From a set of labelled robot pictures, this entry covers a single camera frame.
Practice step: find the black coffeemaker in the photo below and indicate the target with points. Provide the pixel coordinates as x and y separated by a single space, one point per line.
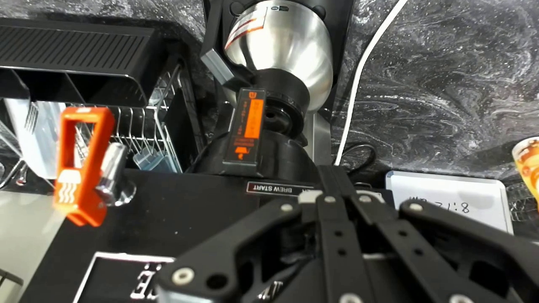
181 219

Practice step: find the black and orange tag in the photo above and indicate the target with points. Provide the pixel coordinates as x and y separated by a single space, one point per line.
248 126

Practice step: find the steel coffee carafe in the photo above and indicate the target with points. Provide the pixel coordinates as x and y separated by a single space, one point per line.
290 46

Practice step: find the chrome tap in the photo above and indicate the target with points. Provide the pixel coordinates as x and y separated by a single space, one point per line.
113 172

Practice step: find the black slotted cutlery holder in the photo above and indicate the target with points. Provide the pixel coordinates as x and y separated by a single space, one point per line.
76 54

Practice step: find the small whiteboard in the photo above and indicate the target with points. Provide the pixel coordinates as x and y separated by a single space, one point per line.
446 202

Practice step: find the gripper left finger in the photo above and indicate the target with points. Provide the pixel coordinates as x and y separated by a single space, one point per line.
236 248

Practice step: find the orange tap lever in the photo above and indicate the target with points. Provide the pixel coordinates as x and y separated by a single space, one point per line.
90 168

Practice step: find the clear plastic container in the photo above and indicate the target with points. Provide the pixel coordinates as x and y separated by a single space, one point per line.
156 162

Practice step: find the silver fork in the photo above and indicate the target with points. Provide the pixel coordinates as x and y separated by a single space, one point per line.
31 118

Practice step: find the orange printed paper cup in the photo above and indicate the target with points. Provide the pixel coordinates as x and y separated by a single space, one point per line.
528 168

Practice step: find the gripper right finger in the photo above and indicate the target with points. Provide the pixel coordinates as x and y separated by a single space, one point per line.
459 235

